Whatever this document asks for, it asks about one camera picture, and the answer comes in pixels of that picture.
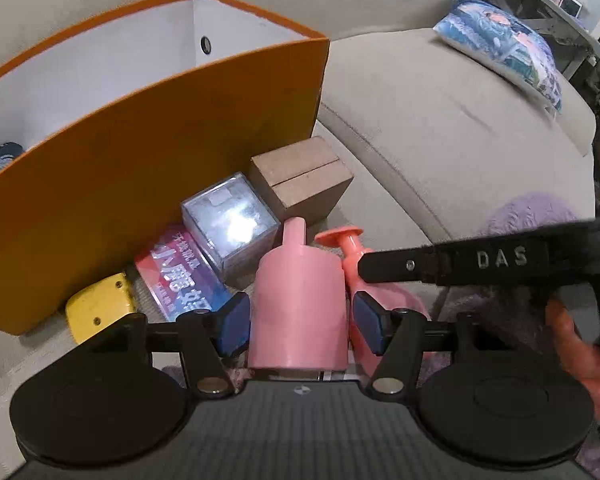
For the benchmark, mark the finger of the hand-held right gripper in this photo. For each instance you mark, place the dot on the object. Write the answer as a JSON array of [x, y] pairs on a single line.
[[405, 266]]

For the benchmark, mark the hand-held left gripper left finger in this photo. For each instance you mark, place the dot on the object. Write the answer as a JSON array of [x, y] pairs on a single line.
[[234, 324]]

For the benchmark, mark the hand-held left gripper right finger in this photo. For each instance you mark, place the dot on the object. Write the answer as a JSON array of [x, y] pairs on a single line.
[[369, 324]]

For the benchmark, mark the pink pump bottle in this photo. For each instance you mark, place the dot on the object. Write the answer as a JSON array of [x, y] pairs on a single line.
[[352, 255]]

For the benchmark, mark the pink cylinder bottle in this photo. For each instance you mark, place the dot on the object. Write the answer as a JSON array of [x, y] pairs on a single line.
[[300, 310]]

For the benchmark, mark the printed card pack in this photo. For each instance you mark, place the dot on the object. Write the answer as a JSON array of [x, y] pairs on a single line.
[[180, 275]]

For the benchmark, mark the clear plastic cube box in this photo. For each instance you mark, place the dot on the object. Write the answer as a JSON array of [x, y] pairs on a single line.
[[230, 225]]

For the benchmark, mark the brown cardboard box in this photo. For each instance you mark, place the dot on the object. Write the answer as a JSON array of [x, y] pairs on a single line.
[[305, 185]]

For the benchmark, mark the orange cardboard box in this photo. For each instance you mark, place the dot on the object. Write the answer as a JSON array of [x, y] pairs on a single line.
[[130, 185]]

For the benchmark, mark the person's right hand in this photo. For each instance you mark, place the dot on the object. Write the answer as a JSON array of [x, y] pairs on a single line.
[[587, 365]]

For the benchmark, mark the purple fuzzy blanket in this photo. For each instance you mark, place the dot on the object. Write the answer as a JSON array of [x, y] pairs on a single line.
[[525, 215]]

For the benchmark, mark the beige sofa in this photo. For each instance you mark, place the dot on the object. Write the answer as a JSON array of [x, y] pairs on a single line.
[[430, 135]]

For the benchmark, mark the yellow plastic case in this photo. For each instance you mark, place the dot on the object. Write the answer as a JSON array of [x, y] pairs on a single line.
[[97, 305]]

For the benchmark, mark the blue printed pillow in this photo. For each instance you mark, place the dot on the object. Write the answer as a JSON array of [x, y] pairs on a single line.
[[500, 40]]

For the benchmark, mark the grey desk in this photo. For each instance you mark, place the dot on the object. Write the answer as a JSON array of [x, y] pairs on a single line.
[[550, 2]]

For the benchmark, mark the black labelled bottle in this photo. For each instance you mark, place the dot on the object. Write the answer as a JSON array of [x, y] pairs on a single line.
[[6, 157]]

